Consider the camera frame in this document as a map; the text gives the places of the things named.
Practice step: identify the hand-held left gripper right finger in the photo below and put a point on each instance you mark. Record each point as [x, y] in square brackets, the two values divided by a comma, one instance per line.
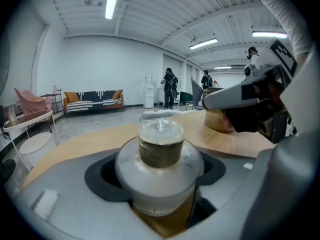
[262, 196]

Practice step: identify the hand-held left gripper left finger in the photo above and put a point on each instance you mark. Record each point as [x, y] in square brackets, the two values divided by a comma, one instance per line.
[62, 209]

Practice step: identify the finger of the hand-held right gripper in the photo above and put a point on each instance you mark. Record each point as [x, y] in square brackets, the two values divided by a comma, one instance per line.
[225, 99]

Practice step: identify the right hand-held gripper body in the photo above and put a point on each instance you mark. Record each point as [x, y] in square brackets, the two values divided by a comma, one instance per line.
[272, 69]

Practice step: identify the small glass jar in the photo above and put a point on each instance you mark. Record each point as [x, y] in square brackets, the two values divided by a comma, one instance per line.
[160, 176]

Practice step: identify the person's right forearm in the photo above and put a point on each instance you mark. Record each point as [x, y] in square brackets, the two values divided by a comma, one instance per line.
[285, 16]

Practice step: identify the wooden coffee table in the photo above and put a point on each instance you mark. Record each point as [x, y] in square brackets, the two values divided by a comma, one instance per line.
[87, 144]

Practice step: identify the round woven basket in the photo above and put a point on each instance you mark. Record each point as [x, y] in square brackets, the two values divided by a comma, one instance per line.
[212, 121]

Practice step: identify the blue chair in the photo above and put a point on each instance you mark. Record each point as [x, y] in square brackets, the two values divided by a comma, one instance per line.
[197, 94]

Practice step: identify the long ceiling light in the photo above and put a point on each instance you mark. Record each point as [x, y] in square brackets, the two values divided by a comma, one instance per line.
[203, 44]
[112, 1]
[270, 34]
[222, 67]

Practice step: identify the white round side table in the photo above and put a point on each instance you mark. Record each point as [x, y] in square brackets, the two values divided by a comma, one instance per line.
[35, 144]

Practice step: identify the white water dispenser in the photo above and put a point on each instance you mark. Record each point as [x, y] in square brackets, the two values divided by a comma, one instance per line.
[149, 94]

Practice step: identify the clear glass vase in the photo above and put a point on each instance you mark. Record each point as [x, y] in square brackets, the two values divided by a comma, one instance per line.
[13, 115]

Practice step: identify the orange sofa cushion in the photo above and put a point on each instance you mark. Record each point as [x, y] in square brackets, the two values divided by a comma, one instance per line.
[117, 94]
[72, 97]

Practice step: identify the pink chair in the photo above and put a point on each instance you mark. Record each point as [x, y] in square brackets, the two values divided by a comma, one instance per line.
[31, 104]

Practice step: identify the black metal shelf rack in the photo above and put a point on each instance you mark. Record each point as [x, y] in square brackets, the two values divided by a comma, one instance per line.
[56, 99]

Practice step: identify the striped black white sofa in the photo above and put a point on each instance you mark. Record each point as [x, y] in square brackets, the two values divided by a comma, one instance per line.
[95, 101]

